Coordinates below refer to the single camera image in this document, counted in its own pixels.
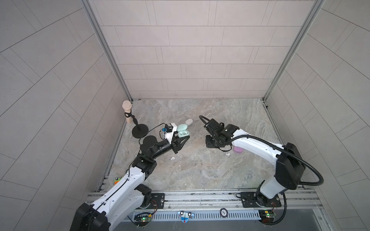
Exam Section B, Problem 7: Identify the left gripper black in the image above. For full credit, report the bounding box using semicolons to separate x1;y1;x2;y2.
149;132;188;161

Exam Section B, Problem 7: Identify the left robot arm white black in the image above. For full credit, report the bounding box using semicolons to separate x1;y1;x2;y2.
70;132;190;231

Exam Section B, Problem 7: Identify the green circuit board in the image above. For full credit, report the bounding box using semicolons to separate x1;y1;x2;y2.
258;210;276;224
134;212;153;227

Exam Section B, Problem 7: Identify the right green circuit board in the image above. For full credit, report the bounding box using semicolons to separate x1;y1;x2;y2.
258;210;276;224

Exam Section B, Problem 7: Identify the blue white small device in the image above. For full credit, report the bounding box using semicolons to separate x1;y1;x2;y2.
178;211;194;223

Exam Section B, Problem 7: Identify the aluminium rail frame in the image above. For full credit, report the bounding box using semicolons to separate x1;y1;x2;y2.
80;189;323;214

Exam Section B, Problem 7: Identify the left green circuit board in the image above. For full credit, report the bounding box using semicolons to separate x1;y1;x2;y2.
134;212;153;227

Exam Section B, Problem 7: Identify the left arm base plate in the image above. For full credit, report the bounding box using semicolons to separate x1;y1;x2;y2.
139;193;165;209

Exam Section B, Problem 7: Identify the round black sticker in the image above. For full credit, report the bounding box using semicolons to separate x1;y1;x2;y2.
220;208;228;218

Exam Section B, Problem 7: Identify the green earbud charging case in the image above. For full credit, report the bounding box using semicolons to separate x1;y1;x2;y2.
177;124;190;137

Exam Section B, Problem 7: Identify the orange green small toy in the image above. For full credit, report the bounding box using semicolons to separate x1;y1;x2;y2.
114;176;122;185

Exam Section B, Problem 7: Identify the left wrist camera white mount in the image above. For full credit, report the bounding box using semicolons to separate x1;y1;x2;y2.
160;123;177;143

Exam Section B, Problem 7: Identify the beige microphone on black stand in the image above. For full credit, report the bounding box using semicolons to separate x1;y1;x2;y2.
122;100;149;139

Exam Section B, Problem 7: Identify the pink earbud charging case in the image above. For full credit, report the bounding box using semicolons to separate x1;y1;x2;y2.
233;146;244;154

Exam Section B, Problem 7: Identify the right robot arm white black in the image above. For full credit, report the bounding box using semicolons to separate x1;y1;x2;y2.
199;116;306;207

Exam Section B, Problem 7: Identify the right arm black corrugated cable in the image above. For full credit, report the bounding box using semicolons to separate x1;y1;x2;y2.
198;115;324;225

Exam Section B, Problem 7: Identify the white earbud charging case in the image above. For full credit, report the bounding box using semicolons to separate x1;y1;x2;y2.
185;119;193;126

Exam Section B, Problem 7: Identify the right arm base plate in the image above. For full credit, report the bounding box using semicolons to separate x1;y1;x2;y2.
237;192;283;208

